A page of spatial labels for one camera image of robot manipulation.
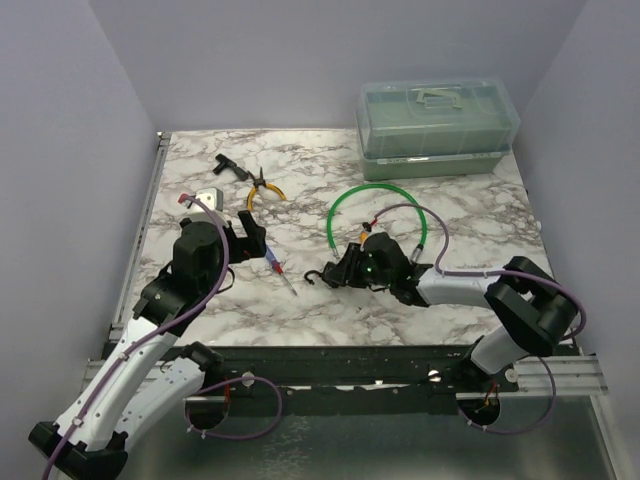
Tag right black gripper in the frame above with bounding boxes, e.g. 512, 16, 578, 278
328, 242, 395, 288

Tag green cable lock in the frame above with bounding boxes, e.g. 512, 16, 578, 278
326, 183, 429, 262

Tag black padlock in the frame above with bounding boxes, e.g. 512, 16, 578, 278
303, 262, 345, 288

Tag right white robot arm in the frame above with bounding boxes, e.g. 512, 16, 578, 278
320, 233, 579, 392

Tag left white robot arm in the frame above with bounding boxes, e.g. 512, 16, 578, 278
29, 210, 266, 479

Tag blue red screwdriver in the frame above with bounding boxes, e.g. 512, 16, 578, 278
265, 246, 298, 296

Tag black t-shaped tool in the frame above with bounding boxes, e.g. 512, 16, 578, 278
213, 154, 249, 181

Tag clear green plastic toolbox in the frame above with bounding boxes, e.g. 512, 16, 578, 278
356, 78, 520, 181

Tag yellow handled pliers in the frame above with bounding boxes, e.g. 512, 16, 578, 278
246, 167, 288, 210

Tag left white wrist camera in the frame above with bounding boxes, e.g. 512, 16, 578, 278
187, 187, 226, 223

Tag left aluminium extrusion rail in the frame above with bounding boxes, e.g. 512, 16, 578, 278
107, 132, 172, 339

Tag black mounting rail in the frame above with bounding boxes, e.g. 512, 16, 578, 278
206, 345, 519, 418

